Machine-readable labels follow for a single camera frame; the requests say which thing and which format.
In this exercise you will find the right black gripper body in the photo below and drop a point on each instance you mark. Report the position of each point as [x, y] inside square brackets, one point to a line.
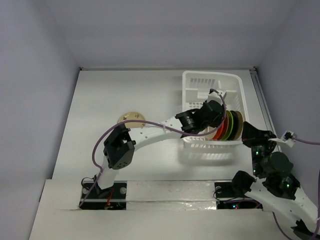
[250, 131]

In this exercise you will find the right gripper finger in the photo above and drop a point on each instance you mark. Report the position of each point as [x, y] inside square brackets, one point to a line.
[250, 131]
[250, 140]

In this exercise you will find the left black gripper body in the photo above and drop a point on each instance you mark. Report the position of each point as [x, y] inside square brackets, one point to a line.
[215, 123]

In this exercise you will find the cream floral plate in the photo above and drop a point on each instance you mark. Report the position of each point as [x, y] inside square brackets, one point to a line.
[240, 125]

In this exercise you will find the orange plate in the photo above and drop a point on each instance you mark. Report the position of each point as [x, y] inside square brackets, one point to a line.
[218, 133]

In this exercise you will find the green plate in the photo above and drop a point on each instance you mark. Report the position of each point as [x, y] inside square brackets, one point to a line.
[231, 121]

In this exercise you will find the brown yellow patterned plate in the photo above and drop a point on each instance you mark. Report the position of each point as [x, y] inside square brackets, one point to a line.
[225, 126]

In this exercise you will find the white plastic dish rack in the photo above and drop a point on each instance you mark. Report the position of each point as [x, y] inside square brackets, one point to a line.
[195, 90]

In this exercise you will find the beige plate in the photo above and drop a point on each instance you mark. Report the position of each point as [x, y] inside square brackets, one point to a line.
[132, 115]

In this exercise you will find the black plate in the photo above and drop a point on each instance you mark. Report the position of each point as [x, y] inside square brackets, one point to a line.
[235, 125]

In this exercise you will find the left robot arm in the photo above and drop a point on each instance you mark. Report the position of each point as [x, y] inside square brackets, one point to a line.
[122, 142]

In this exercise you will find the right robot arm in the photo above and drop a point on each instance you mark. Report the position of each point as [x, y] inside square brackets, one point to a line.
[272, 183]

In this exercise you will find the foil covered front panel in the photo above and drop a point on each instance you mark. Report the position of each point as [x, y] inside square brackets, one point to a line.
[170, 195]

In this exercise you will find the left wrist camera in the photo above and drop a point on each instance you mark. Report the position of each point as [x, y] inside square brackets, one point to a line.
[216, 95]

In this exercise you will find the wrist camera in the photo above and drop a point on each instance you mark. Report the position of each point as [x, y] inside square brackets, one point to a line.
[216, 95]
[286, 140]

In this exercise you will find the aluminium rail right side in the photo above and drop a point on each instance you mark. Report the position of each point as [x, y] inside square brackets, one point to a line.
[260, 95]

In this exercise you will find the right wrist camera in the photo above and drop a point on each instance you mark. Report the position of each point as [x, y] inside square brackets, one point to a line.
[286, 140]

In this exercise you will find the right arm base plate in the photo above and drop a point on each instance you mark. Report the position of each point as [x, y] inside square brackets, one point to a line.
[227, 199]

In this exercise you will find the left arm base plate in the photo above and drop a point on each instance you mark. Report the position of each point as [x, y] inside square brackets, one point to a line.
[114, 198]

